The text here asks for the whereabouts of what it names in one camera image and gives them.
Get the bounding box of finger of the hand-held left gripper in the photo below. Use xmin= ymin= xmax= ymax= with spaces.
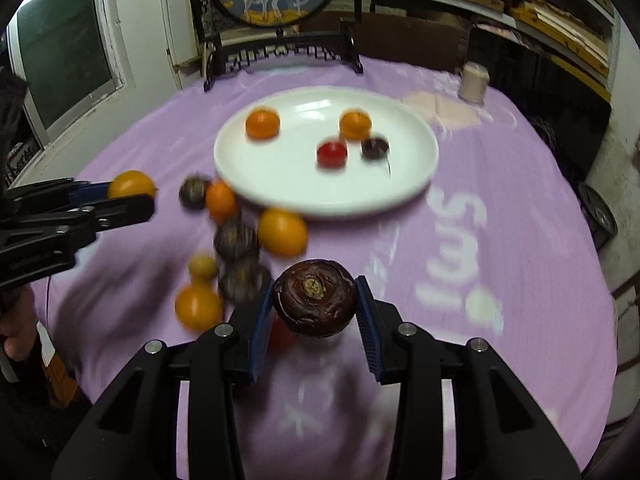
xmin=0 ymin=194 xmax=156 ymax=262
xmin=6 ymin=178 xmax=113 ymax=217

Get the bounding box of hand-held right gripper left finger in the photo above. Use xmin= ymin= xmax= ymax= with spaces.
xmin=50 ymin=287 xmax=281 ymax=480

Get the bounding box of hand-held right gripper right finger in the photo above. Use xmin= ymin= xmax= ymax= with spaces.
xmin=352 ymin=275 xmax=583 ymax=480

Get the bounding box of orange kumquat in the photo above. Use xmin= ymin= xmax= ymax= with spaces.
xmin=174 ymin=285 xmax=225 ymax=332
xmin=107 ymin=170 xmax=158 ymax=201
xmin=257 ymin=208 xmax=309 ymax=258
xmin=205 ymin=180 xmax=240 ymax=224

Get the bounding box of large dark water chestnut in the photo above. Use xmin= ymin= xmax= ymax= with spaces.
xmin=271 ymin=259 xmax=359 ymax=338

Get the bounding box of white round plate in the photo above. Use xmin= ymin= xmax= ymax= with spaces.
xmin=213 ymin=85 xmax=440 ymax=218

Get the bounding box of person's left hand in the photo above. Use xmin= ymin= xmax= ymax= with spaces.
xmin=0 ymin=285 xmax=40 ymax=362

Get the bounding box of small yellow kumquat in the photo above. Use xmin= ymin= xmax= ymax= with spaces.
xmin=187 ymin=254 xmax=219 ymax=284

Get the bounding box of orange box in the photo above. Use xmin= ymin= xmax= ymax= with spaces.
xmin=42 ymin=345 xmax=81 ymax=408

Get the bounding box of purple printed tablecloth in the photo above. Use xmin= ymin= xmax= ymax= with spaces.
xmin=27 ymin=54 xmax=619 ymax=480

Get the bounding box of window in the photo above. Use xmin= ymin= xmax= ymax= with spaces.
xmin=7 ymin=0 xmax=137 ymax=147

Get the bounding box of orange tangerine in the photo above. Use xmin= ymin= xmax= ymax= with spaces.
xmin=244 ymin=105 xmax=281 ymax=141
xmin=338 ymin=108 xmax=374 ymax=141

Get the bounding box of red cherry tomato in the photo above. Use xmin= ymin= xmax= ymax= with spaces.
xmin=316 ymin=141 xmax=349 ymax=170

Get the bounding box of small dark water chestnut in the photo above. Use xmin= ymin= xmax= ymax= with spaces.
xmin=360 ymin=136 xmax=391 ymax=162

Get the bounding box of beige cup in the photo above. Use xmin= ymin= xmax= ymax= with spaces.
xmin=458 ymin=61 xmax=490 ymax=105

